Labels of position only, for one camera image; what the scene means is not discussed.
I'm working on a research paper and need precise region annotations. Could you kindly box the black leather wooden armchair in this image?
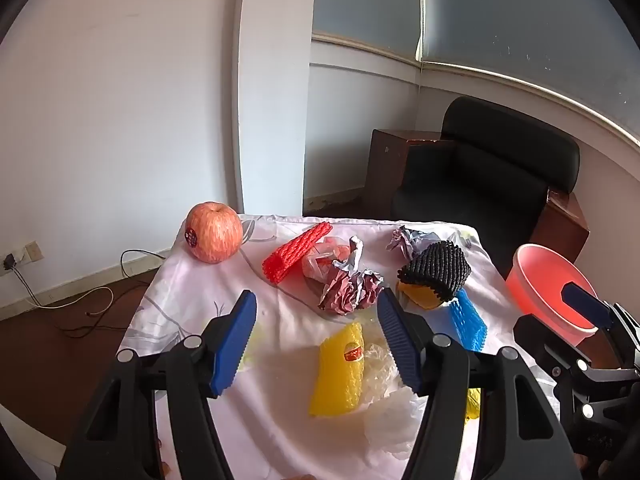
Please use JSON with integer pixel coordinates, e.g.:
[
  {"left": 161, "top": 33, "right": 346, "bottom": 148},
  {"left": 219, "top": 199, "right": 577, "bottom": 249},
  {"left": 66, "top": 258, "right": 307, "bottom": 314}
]
[{"left": 362, "top": 96, "right": 592, "bottom": 266}]

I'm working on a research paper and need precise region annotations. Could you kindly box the white wall socket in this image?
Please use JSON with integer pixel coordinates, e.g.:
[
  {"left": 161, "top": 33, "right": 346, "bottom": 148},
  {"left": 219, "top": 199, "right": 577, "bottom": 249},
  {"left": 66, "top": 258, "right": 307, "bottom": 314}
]
[{"left": 1, "top": 241, "right": 45, "bottom": 272}]

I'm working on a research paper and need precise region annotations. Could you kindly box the black foam fruit net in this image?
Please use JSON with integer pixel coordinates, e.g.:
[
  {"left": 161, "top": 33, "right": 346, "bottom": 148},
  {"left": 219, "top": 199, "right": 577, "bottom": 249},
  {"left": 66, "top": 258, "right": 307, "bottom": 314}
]
[{"left": 397, "top": 241, "right": 472, "bottom": 303}]

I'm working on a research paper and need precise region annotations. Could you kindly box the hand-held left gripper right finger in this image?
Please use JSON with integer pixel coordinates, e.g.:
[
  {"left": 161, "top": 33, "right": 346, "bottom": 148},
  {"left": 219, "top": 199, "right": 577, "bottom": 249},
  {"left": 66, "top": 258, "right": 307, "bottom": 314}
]
[{"left": 376, "top": 287, "right": 583, "bottom": 480}]

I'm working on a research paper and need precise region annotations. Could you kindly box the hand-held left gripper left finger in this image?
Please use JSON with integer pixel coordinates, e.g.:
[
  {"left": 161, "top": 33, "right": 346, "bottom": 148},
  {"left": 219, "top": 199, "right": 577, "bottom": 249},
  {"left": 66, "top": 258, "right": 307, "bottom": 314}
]
[{"left": 59, "top": 289, "right": 258, "bottom": 480}]

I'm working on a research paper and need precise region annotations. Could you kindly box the orange peel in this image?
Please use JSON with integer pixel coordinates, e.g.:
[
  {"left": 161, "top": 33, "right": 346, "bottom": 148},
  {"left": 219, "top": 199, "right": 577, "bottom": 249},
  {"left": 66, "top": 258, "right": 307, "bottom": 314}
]
[{"left": 396, "top": 280, "right": 443, "bottom": 310}]

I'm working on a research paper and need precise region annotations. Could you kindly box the black cable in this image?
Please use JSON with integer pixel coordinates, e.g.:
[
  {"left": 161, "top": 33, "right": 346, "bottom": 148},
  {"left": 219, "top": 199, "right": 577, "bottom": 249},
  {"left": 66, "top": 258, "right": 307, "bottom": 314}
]
[{"left": 10, "top": 249, "right": 167, "bottom": 335}]

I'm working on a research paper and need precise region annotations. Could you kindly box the floral pink tablecloth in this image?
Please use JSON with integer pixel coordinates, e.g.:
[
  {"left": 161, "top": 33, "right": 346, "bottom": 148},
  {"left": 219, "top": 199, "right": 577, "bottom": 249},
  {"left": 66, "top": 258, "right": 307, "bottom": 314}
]
[{"left": 116, "top": 214, "right": 566, "bottom": 480}]

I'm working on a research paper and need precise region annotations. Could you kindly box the blue foam fruit net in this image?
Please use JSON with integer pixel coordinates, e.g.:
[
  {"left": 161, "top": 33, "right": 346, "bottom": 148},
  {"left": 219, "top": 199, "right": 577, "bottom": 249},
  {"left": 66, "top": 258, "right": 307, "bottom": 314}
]
[{"left": 447, "top": 287, "right": 488, "bottom": 353}]

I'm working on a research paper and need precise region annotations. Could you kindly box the clear plastic bag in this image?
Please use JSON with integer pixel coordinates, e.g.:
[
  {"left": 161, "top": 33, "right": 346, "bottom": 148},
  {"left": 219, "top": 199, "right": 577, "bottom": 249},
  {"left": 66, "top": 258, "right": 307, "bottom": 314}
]
[{"left": 362, "top": 342, "right": 431, "bottom": 461}]

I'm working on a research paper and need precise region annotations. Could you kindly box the printed paper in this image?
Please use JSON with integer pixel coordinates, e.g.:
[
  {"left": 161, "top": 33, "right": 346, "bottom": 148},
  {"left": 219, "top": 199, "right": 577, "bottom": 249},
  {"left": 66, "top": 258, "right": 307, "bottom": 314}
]
[
  {"left": 317, "top": 235, "right": 385, "bottom": 317},
  {"left": 386, "top": 225, "right": 441, "bottom": 263}
]

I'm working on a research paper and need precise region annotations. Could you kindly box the red foam fruit net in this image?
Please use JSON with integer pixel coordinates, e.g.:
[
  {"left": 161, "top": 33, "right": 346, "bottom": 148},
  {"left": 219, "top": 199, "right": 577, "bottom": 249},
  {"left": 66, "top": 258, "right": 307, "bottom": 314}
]
[{"left": 261, "top": 222, "right": 334, "bottom": 285}]

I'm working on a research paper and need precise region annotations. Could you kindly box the translucent plastic bag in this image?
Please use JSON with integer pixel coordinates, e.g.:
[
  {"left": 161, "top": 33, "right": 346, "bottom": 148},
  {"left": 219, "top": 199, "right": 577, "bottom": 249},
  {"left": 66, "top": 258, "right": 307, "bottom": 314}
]
[{"left": 301, "top": 237, "right": 353, "bottom": 281}]

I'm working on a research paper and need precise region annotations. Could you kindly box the white cable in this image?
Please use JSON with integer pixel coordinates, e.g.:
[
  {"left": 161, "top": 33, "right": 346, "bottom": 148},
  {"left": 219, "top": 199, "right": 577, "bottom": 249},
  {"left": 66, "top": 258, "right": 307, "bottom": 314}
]
[{"left": 27, "top": 286, "right": 114, "bottom": 317}]

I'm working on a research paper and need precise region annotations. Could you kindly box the red apple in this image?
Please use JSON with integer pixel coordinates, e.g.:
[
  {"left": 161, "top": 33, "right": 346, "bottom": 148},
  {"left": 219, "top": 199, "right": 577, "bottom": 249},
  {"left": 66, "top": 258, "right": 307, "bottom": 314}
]
[{"left": 186, "top": 201, "right": 244, "bottom": 264}]

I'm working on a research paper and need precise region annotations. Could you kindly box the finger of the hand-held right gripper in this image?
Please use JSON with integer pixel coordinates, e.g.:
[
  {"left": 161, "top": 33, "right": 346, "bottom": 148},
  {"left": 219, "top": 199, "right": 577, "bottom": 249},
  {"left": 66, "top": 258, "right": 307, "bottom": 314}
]
[
  {"left": 514, "top": 314, "right": 592, "bottom": 377},
  {"left": 560, "top": 283, "right": 640, "bottom": 361}
]

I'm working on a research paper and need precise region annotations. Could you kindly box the yellow foam fruit net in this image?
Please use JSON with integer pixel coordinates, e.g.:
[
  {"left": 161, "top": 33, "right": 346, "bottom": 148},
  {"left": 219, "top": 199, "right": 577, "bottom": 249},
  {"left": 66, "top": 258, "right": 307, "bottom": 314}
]
[{"left": 308, "top": 321, "right": 366, "bottom": 418}]

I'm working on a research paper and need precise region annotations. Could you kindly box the pink plastic bucket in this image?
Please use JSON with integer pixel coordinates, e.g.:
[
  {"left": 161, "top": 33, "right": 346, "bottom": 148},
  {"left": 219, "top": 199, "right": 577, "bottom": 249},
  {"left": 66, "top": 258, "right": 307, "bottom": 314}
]
[{"left": 505, "top": 243, "right": 599, "bottom": 346}]

